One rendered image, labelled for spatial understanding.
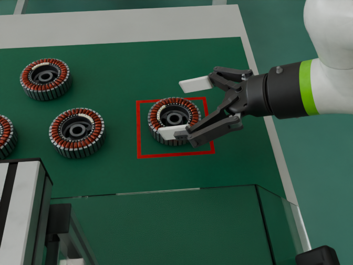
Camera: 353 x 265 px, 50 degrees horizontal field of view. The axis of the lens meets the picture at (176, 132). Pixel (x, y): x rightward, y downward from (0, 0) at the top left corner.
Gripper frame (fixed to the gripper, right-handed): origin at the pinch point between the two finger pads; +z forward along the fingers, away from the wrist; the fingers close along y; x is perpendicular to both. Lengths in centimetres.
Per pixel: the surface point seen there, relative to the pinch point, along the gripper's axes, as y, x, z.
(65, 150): -14.6, 6.2, 17.6
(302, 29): 150, -83, 12
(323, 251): -33.8, 9.8, -33.2
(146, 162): -10.4, -3.8, 5.6
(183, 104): 3.7, -2.3, 0.9
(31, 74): 2.2, 15.2, 32.7
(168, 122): -1.3, -2.2, 2.7
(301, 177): 48, -90, 4
